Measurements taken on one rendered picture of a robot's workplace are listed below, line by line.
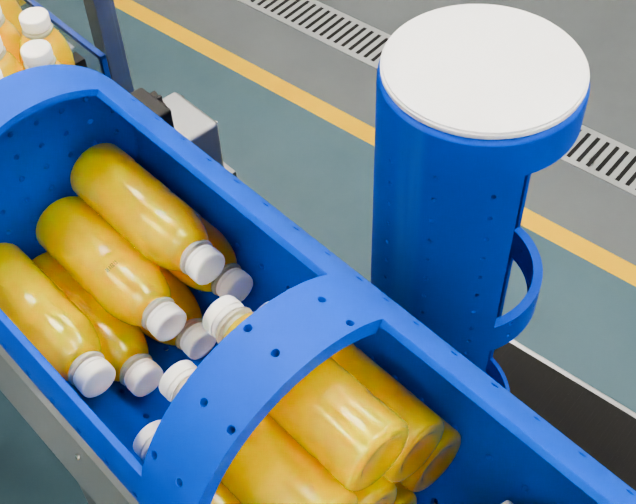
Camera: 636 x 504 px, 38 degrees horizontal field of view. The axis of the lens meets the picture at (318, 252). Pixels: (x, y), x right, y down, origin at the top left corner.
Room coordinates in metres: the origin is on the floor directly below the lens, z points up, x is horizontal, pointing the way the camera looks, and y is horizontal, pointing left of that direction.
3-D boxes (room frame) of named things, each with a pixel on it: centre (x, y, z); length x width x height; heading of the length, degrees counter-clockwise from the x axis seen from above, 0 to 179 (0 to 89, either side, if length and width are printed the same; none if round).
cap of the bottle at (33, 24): (1.04, 0.36, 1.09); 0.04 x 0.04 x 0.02
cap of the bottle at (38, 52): (0.97, 0.35, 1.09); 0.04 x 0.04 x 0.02
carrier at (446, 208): (0.99, -0.23, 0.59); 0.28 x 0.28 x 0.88
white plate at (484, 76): (0.99, -0.23, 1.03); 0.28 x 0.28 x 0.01
